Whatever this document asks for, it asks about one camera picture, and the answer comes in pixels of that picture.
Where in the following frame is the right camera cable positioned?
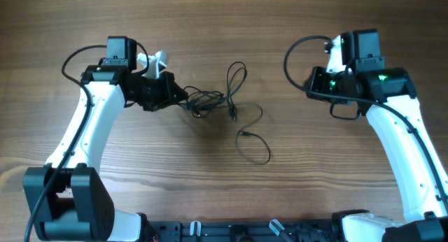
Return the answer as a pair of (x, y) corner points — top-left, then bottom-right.
(283, 34), (448, 208)

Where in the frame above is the left camera cable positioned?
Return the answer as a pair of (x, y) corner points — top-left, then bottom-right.
(23, 44), (108, 242)

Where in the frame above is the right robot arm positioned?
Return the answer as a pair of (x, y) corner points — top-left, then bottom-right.
(304, 29), (447, 241)

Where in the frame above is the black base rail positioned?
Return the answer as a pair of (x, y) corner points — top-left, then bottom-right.
(149, 219), (344, 242)

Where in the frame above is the camera cable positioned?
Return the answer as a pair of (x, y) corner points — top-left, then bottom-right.
(283, 34), (448, 208)
(23, 44), (108, 242)

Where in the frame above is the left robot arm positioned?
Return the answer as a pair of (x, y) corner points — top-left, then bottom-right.
(23, 36), (188, 241)

